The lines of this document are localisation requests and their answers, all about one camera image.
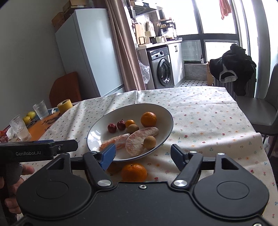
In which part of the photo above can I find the small peeled pomelo segment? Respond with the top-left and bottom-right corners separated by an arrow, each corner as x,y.
99,133 -> 130,151

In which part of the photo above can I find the dark red fruit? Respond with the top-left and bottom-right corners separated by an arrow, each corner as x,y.
107,123 -> 117,133

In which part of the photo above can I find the small red apple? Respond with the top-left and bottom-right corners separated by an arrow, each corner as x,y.
117,120 -> 126,131

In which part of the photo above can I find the brown kiwi fruit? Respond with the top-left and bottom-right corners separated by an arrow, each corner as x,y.
143,136 -> 156,150
127,124 -> 139,134

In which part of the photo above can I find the small kumquat orange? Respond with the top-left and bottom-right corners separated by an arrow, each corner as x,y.
125,120 -> 135,128

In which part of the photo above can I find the large orange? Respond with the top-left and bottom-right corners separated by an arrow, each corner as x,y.
140,112 -> 157,127

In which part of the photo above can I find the white kitchen cabinet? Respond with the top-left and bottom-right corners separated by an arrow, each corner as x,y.
168,42 -> 185,87

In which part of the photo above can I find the person's left hand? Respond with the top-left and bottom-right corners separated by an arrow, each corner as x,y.
1,164 -> 35,214

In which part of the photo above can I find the orange cat table mat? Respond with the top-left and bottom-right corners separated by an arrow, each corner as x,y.
28,112 -> 60,141

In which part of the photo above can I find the white bowl with dark rim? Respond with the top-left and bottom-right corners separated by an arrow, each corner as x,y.
87,103 -> 173,162

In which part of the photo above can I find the red snack package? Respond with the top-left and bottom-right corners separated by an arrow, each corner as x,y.
0,130 -> 9,143

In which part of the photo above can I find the clear plastic cup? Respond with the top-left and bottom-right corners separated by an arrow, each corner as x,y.
9,115 -> 31,141

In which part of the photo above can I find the yellow lemon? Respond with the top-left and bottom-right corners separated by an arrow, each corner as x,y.
23,116 -> 32,125
27,111 -> 36,119

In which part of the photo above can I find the clear drinking glass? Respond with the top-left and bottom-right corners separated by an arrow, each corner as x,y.
33,100 -> 49,120

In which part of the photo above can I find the medium orange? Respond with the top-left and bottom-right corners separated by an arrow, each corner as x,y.
121,163 -> 148,182

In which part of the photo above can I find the yellow tape roll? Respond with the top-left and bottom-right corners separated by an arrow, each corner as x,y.
57,99 -> 73,114

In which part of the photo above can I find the floral white tablecloth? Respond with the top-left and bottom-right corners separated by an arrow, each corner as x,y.
42,87 -> 277,225

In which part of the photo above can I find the brown wooden chair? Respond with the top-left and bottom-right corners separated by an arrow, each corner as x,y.
49,72 -> 82,107

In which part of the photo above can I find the cardboard box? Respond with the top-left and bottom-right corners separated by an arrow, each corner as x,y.
206,61 -> 213,86

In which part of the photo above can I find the grey dining chair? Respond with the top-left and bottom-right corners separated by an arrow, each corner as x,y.
236,65 -> 278,157

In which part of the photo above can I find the silver washing machine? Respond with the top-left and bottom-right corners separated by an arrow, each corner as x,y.
146,46 -> 174,89

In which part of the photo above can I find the clear plastic bag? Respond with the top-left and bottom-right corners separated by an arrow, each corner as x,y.
138,61 -> 150,84

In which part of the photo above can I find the white refrigerator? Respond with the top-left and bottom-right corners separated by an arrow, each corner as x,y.
55,9 -> 125,99

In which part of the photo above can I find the black clothes pile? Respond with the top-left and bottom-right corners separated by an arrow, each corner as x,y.
209,43 -> 256,96

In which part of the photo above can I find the pink brown curtain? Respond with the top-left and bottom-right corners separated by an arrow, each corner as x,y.
105,1 -> 145,91

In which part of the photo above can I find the black dish rack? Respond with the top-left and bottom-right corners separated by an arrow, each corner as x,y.
159,18 -> 177,41

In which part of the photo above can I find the red hanging towel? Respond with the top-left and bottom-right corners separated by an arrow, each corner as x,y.
219,0 -> 231,20

